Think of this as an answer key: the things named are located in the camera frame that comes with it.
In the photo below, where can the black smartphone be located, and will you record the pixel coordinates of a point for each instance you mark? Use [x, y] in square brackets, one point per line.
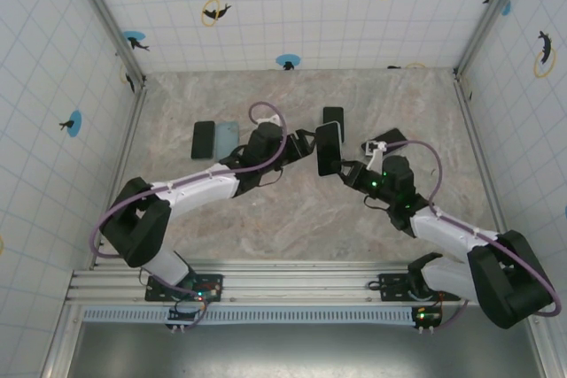
[328, 150]
[392, 135]
[333, 114]
[203, 140]

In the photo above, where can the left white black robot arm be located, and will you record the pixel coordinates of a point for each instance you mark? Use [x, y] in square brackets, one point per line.
[133, 227]

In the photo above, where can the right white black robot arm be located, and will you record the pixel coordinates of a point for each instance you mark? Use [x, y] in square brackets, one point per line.
[509, 280]

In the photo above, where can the black controller board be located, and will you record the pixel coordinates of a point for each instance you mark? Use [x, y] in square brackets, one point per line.
[427, 317]
[186, 316]

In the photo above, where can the small green circuit board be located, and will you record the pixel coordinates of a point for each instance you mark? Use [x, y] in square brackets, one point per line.
[206, 291]

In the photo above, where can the grey metal sheet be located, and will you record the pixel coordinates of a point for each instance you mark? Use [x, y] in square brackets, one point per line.
[310, 351]

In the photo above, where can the half hidden wall sticker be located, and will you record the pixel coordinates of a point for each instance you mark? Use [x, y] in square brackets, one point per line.
[392, 67]

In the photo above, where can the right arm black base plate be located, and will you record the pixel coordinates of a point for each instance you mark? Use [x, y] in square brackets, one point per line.
[392, 294]

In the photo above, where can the aluminium rail beam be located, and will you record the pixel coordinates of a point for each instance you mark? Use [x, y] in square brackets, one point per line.
[301, 283]

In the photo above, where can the aluminium side rail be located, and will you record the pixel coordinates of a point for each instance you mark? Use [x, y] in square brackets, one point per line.
[466, 103]
[129, 130]

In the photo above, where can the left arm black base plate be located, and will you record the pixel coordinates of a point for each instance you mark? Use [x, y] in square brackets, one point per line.
[153, 294]

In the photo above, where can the aluminium corner post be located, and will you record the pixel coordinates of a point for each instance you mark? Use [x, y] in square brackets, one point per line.
[487, 19]
[109, 19]

